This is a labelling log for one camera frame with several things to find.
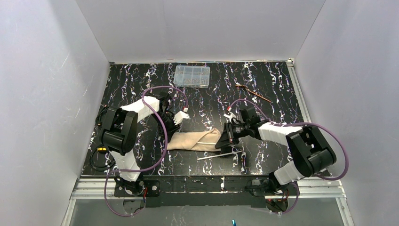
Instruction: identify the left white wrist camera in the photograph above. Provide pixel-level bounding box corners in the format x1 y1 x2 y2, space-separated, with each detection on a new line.
173 111 190 125

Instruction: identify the clear plastic screw box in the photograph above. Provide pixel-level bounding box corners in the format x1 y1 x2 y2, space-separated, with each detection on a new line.
173 65 210 89

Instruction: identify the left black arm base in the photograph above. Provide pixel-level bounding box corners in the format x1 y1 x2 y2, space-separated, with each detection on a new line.
114 180 161 197

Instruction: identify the beige cloth napkin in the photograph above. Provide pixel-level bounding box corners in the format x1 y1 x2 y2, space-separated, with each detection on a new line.
167 128 221 152

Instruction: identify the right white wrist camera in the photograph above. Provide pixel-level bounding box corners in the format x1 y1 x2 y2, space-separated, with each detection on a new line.
223 110 237 123

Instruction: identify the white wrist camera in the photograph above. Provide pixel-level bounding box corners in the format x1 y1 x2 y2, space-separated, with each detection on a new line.
173 111 190 125
223 110 237 123

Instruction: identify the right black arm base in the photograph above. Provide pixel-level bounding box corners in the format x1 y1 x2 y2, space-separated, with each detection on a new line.
243 178 300 197

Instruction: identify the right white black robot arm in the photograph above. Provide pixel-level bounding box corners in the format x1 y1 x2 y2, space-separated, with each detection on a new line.
215 107 336 191

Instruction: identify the aluminium frame rail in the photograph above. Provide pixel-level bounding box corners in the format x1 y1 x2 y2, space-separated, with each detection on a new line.
71 177 347 200

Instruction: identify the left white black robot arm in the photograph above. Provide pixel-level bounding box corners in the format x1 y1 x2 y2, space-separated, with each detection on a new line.
99 92 180 182

